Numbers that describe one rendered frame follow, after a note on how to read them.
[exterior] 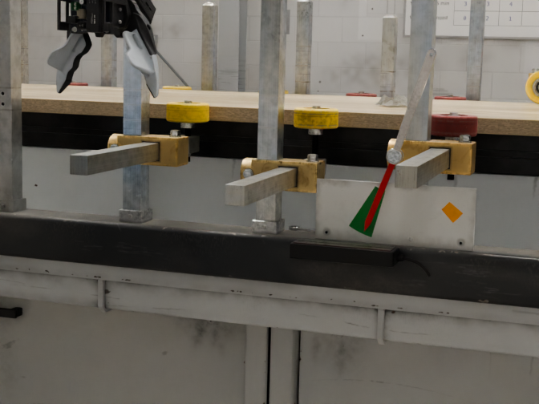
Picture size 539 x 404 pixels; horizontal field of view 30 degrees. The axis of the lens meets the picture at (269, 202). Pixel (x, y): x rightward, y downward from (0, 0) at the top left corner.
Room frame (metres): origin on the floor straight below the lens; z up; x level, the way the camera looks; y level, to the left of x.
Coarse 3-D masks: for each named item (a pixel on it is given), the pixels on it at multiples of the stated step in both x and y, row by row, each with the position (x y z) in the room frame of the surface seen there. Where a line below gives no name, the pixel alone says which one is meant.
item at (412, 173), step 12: (420, 156) 1.44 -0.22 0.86; (432, 156) 1.45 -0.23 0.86; (444, 156) 1.53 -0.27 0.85; (396, 168) 1.32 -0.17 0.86; (408, 168) 1.31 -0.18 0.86; (420, 168) 1.33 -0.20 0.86; (432, 168) 1.43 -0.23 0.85; (444, 168) 1.54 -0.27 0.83; (396, 180) 1.32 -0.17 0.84; (408, 180) 1.31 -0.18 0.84; (420, 180) 1.33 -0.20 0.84
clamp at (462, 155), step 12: (408, 144) 1.60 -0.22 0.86; (420, 144) 1.59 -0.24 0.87; (432, 144) 1.59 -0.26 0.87; (444, 144) 1.58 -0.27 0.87; (456, 144) 1.57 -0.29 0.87; (468, 144) 1.57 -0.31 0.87; (408, 156) 1.60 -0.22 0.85; (456, 156) 1.57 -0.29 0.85; (468, 156) 1.57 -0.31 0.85; (456, 168) 1.57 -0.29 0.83; (468, 168) 1.57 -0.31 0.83
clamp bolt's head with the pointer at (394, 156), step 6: (390, 156) 1.59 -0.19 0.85; (396, 156) 1.58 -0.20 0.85; (390, 168) 1.60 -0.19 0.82; (384, 174) 1.60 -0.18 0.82; (390, 174) 1.60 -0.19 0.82; (384, 180) 1.60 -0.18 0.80; (384, 186) 1.60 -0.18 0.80; (378, 192) 1.61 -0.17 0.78; (378, 198) 1.61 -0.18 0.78; (372, 204) 1.61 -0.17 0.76; (378, 204) 1.61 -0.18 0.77; (372, 210) 1.61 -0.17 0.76; (372, 216) 1.61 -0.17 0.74; (366, 222) 1.61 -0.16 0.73; (366, 228) 1.61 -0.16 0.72
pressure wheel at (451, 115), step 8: (456, 112) 1.70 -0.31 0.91; (432, 120) 1.69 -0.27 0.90; (440, 120) 1.68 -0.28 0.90; (448, 120) 1.67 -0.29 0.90; (456, 120) 1.67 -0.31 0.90; (464, 120) 1.67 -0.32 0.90; (472, 120) 1.68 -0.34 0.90; (432, 128) 1.69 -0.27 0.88; (440, 128) 1.68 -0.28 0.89; (448, 128) 1.67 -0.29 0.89; (456, 128) 1.67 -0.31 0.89; (464, 128) 1.67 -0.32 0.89; (472, 128) 1.68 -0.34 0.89; (448, 136) 1.67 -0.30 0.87; (456, 136) 1.67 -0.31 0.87; (472, 136) 1.68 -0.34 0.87; (448, 176) 1.70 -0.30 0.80
